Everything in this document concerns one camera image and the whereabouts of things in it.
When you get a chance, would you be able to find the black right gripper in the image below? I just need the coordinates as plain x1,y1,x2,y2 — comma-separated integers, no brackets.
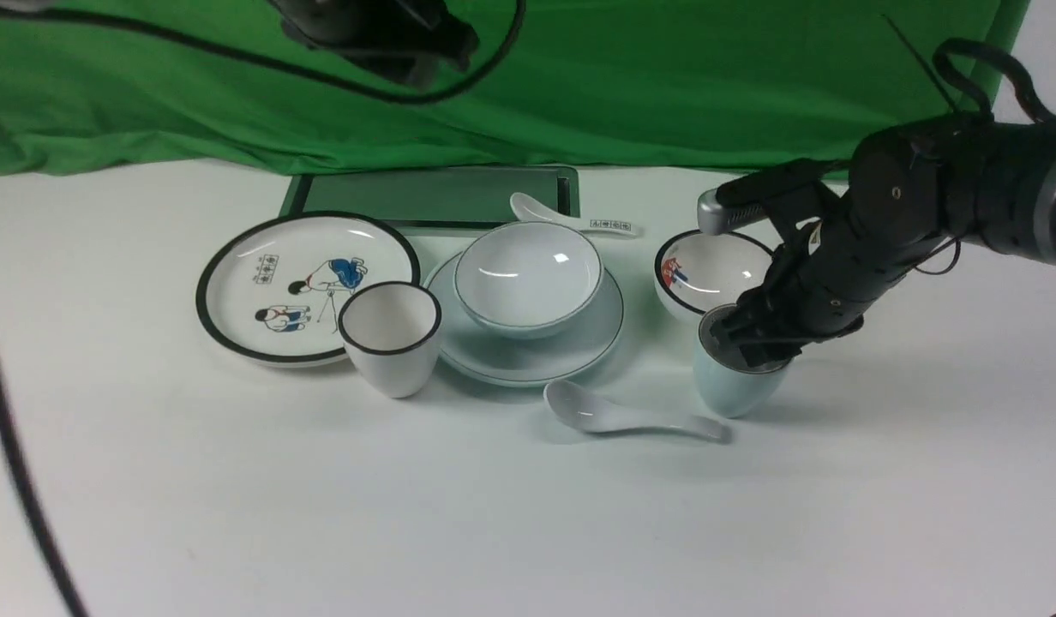
708,193,943,371

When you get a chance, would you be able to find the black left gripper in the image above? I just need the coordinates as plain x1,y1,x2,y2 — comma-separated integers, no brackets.
270,1,478,90

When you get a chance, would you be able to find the pale blue cup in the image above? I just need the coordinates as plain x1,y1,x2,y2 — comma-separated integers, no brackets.
693,303,792,418

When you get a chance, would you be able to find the pale blue bowl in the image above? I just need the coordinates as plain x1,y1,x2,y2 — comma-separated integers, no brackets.
453,222,605,339

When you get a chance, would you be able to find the plain white ceramic spoon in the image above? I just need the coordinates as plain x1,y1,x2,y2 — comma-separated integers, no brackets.
543,381,733,444

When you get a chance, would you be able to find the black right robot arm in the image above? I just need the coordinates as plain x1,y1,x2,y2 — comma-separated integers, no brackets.
699,113,1056,374

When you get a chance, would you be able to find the small illustrated black-rimmed bowl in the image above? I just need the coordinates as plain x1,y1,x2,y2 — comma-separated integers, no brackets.
653,228,772,325

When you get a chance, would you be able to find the dark green rectangular tray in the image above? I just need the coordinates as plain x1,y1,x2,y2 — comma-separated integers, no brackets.
279,165,580,235

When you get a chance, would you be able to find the green backdrop cloth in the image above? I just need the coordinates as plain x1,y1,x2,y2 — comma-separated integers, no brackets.
0,1,1027,176

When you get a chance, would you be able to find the pale blue plate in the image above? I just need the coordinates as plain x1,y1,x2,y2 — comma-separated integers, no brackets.
423,254,626,389

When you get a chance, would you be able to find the white cup with black rim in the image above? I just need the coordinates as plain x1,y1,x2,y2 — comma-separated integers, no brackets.
339,281,444,399

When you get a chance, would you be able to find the illustrated plate with black rim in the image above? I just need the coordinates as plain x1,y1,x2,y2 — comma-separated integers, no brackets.
195,212,421,368

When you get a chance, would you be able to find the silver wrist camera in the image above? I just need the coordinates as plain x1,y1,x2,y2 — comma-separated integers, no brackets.
697,158,846,237

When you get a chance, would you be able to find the white spoon with printed handle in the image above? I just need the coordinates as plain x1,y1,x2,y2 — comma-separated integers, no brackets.
509,192,642,237

